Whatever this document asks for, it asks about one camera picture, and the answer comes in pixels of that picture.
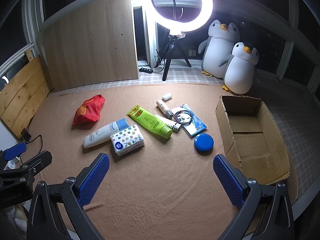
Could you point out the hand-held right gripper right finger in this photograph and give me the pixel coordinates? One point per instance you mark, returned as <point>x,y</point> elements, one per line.
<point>230,182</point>

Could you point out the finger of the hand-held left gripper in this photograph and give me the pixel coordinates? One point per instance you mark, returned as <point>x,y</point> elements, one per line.
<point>32,163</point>
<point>15,150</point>

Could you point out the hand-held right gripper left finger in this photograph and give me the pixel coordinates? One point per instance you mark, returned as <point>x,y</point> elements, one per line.
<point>95,177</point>

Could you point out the cardboard box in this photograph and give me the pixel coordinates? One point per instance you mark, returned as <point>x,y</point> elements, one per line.
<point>252,150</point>

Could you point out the white tube with blue cap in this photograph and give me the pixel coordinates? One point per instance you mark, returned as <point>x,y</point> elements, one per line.
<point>100,136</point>

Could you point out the blue round lid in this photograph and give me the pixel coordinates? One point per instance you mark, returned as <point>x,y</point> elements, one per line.
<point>203,143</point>

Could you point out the star print tissue pack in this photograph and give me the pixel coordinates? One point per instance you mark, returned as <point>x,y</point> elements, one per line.
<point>127,140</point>

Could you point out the blue glossy packet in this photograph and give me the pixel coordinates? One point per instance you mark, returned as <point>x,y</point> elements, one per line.
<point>197,126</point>

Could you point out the red cloth pouch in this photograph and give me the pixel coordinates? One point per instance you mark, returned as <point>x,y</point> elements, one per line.
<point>88,111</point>

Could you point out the green tube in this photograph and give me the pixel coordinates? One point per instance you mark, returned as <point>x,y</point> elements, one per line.
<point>150,122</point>

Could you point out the white cream tube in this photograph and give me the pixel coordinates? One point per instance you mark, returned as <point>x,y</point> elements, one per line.
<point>168,122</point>

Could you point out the pink bottle with grey cap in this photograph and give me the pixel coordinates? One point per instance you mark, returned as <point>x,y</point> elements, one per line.
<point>162,106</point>

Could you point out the small white eraser block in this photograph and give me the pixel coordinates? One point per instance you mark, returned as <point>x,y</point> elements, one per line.
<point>167,96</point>

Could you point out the black power adapter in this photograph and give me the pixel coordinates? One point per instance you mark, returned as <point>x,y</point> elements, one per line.
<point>25,133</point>

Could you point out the pine plank board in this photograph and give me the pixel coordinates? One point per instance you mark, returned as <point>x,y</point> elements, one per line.
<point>22,92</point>

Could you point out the small penguin plush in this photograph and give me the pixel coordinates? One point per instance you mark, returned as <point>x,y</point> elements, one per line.
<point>240,75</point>

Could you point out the black power strip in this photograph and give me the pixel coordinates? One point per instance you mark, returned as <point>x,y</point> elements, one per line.
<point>146,70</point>

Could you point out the large penguin plush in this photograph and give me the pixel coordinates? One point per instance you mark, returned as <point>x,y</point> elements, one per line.
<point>217,52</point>

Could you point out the light wooden panel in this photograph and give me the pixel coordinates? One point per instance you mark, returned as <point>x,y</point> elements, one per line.
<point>90,42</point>

